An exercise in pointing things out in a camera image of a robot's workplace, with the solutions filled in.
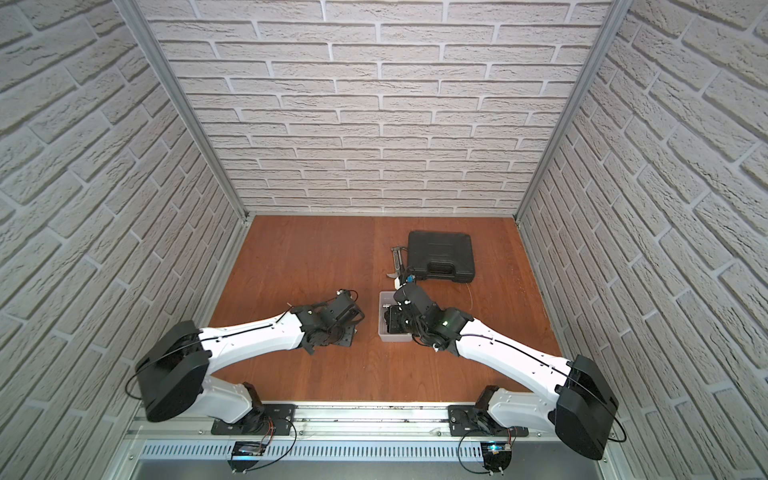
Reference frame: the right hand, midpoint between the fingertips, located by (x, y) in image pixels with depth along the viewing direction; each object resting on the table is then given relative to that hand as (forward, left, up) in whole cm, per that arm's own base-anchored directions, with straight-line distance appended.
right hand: (389, 315), depth 79 cm
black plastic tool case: (+24, -18, -7) cm, 31 cm away
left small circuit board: (-28, +36, -13) cm, 48 cm away
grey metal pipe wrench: (+27, -4, -12) cm, 30 cm away
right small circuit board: (-31, -24, -14) cm, 42 cm away
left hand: (+1, +11, -9) cm, 14 cm away
